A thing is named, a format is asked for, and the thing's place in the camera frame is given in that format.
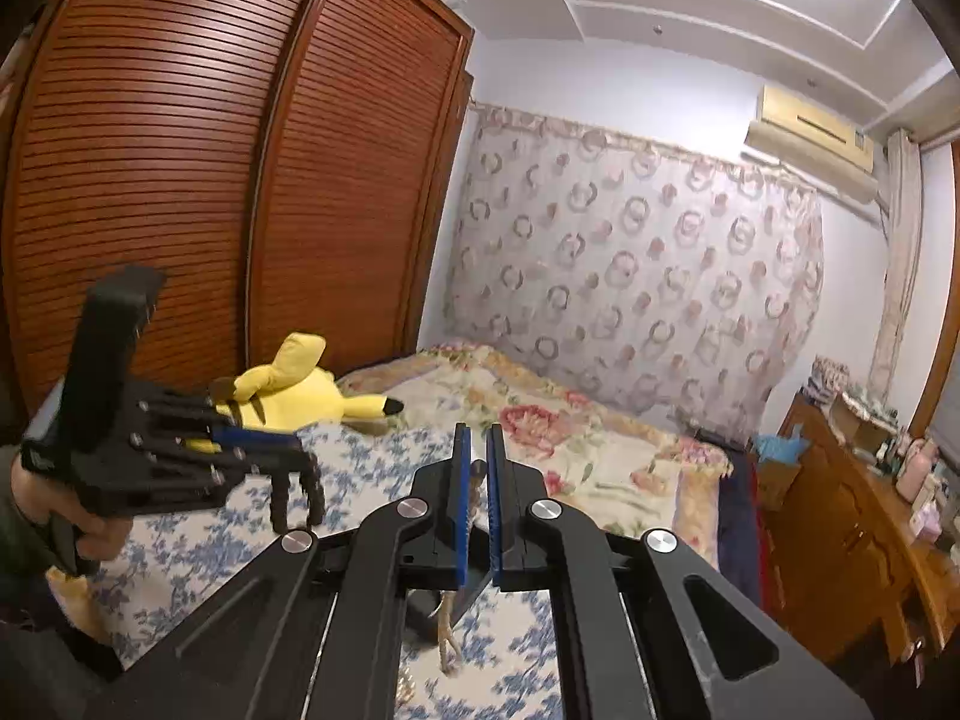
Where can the blue floral bed sheet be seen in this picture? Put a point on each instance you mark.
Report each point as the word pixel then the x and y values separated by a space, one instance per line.
pixel 187 562

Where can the wooden slatted wardrobe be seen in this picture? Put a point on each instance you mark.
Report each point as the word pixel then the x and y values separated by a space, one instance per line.
pixel 150 127

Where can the pink tissue pack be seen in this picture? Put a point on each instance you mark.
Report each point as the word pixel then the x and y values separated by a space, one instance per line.
pixel 928 519

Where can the wooden dresser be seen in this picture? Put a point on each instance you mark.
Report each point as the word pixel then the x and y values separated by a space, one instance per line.
pixel 840 525

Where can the cardboard box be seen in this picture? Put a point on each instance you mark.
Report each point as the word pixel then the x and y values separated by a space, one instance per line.
pixel 862 424

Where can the folded floral fabric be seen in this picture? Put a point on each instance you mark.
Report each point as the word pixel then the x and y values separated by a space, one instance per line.
pixel 832 376

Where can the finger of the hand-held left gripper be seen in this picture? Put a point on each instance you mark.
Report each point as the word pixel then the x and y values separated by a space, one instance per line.
pixel 247 435
pixel 225 465

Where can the blue plastic bag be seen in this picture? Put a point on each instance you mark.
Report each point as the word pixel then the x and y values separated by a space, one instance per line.
pixel 780 446

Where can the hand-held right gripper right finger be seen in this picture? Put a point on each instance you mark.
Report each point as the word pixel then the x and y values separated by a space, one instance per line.
pixel 495 510

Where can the person's left hand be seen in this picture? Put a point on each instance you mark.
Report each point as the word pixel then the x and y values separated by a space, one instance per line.
pixel 41 495

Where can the black jewelry box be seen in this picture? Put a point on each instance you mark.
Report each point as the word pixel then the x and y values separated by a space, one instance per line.
pixel 424 615

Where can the beige side curtain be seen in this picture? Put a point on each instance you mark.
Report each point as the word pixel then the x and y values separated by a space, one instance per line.
pixel 896 277

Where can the pink floral quilt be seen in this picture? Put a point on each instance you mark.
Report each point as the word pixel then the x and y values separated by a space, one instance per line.
pixel 600 457

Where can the pink thermos bottle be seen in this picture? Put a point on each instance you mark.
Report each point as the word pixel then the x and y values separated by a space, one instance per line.
pixel 916 469

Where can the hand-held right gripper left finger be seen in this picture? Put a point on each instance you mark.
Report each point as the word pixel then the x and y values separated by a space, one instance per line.
pixel 461 510

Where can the yellow plush toy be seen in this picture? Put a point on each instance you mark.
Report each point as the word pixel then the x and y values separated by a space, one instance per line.
pixel 300 397

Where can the person's dark clothing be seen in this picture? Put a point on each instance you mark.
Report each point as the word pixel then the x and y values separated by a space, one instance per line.
pixel 45 667

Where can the beige wall air conditioner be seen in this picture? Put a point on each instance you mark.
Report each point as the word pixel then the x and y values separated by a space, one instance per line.
pixel 810 142

